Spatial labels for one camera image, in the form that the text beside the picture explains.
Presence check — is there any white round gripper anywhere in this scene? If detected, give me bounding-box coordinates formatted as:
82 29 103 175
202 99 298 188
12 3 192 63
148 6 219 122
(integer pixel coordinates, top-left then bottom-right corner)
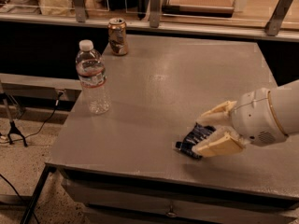
192 88 288 158

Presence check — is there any dark blue rxbar wrapper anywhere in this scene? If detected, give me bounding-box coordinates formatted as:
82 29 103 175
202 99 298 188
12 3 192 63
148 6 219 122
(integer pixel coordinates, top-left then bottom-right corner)
176 123 216 160

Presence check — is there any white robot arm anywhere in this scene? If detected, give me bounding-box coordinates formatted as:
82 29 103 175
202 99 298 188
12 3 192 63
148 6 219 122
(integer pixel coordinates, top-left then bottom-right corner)
192 81 299 158

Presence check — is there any clear plastic water bottle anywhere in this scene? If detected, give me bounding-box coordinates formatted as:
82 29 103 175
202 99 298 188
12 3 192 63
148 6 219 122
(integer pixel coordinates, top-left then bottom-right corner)
76 39 111 114

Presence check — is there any grey metal table drawer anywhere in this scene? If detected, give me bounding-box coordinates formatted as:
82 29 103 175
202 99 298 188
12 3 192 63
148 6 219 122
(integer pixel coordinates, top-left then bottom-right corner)
62 179 296 224

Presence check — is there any crushed brown soda can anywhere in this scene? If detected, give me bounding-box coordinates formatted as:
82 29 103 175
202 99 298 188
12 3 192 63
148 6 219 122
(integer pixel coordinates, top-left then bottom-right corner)
108 18 128 56

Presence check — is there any black table leg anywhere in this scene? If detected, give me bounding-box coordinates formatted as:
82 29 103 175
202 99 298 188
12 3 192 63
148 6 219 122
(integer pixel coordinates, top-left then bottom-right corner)
20 165 56 224

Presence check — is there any black tripod stand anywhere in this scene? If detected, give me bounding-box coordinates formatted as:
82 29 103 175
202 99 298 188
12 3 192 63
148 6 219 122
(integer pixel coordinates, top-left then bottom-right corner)
0 80 27 147

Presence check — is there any grey metal bracket right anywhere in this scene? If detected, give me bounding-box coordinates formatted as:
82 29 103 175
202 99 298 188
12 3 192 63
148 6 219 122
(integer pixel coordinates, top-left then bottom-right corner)
264 0 293 36

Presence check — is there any grey metal bracket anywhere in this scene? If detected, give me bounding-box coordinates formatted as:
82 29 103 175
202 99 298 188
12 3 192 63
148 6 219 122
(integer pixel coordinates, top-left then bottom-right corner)
149 0 161 28
264 0 293 36
73 0 88 22

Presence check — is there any grey metal bracket middle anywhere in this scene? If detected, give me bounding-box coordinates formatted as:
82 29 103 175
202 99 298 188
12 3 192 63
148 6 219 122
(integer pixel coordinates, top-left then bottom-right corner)
149 0 161 28

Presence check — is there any black power cable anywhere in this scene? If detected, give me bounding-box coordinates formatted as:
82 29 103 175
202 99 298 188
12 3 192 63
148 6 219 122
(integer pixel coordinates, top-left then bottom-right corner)
0 91 65 143

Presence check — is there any grey metal bracket left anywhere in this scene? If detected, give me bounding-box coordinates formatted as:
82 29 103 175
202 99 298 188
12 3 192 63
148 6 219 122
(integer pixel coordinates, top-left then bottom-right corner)
73 0 88 22

